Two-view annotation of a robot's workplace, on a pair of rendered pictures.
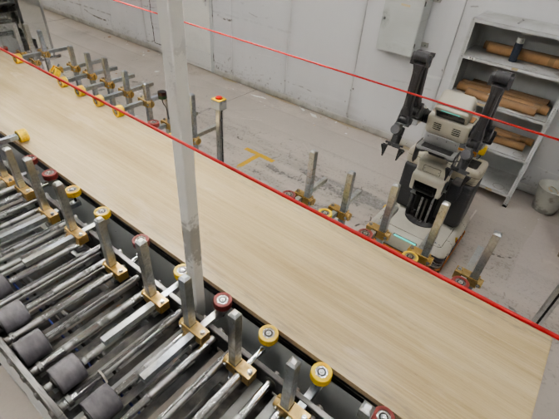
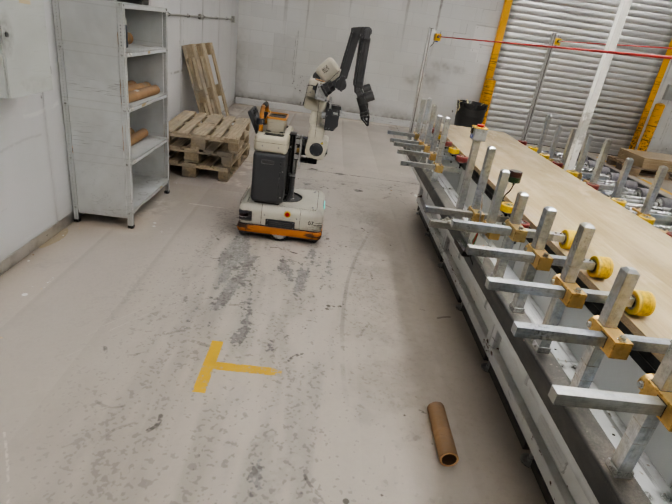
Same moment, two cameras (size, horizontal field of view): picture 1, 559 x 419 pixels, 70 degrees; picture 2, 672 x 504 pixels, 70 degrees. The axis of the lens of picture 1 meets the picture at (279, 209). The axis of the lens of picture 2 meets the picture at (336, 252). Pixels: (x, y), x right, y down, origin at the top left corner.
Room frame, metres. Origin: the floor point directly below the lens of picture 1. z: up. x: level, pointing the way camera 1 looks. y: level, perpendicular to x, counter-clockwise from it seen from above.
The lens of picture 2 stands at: (4.56, 2.10, 1.59)
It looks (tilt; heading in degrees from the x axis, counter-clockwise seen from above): 25 degrees down; 231
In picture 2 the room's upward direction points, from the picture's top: 8 degrees clockwise
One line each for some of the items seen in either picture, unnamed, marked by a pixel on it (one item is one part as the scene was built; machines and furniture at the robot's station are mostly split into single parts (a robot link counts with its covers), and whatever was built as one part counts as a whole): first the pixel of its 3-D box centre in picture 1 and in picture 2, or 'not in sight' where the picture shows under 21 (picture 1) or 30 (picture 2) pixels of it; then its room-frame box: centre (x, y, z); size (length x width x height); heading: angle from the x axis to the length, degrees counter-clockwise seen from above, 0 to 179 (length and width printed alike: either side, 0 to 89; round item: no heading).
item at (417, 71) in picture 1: (413, 90); (362, 62); (2.32, -0.72, 1.40); 0.11 x 0.06 x 0.43; 54
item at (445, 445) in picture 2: not in sight; (442, 432); (3.08, 1.18, 0.04); 0.30 x 0.08 x 0.08; 55
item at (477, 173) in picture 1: (438, 180); (277, 158); (2.65, -1.22, 0.59); 0.55 x 0.34 x 0.83; 55
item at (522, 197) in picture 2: (149, 113); (507, 246); (2.83, 1.06, 0.86); 0.04 x 0.04 x 0.48; 55
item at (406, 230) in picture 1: (418, 227); (284, 209); (2.58, -1.16, 0.16); 0.67 x 0.64 x 0.25; 145
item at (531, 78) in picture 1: (497, 112); (121, 112); (3.63, -1.96, 0.78); 0.90 x 0.45 x 1.55; 55
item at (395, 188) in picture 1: (385, 220); (428, 135); (1.67, -0.57, 0.92); 0.04 x 0.04 x 0.48; 55
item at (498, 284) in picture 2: (107, 81); (565, 291); (3.15, 1.49, 0.95); 0.50 x 0.04 x 0.04; 145
